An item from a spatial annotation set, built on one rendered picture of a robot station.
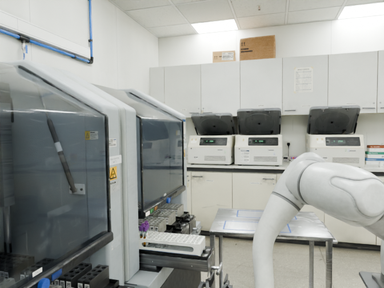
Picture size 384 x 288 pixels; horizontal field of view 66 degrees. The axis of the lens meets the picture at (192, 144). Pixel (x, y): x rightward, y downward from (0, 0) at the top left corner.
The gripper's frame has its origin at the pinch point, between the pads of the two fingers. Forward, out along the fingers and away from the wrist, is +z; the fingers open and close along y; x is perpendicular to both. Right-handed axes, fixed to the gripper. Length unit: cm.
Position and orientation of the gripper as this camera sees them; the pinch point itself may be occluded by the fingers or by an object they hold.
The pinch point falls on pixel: (219, 280)
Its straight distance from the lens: 130.3
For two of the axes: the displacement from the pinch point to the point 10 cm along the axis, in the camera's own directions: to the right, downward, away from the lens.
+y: -9.6, 0.0, 2.7
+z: 2.7, -0.5, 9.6
